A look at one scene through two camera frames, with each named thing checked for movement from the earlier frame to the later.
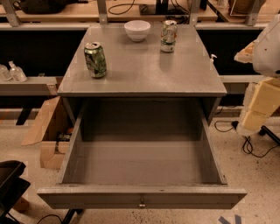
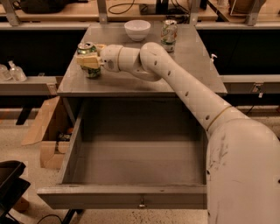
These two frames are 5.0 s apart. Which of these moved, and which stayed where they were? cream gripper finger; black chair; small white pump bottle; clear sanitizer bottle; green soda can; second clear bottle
Moved: green soda can; cream gripper finger
Stayed: small white pump bottle; second clear bottle; black chair; clear sanitizer bottle
